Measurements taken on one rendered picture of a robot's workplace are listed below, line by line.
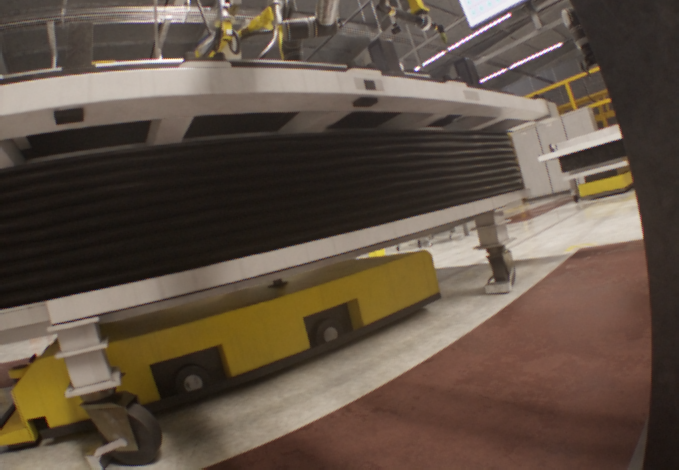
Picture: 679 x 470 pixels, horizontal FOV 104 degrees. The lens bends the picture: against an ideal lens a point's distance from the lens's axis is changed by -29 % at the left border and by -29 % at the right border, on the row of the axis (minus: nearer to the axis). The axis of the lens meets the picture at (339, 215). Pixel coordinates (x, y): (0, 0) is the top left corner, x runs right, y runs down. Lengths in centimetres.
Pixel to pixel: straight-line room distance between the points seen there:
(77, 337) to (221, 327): 50
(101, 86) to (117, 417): 70
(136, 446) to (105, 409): 11
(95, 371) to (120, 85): 60
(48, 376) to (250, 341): 65
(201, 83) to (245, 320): 75
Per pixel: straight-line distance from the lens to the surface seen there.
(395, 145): 146
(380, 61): 124
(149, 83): 79
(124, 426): 93
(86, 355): 90
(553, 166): 1051
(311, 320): 142
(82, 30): 92
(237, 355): 123
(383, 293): 151
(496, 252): 171
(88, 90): 78
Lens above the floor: 43
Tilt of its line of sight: 2 degrees up
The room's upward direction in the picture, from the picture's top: 13 degrees counter-clockwise
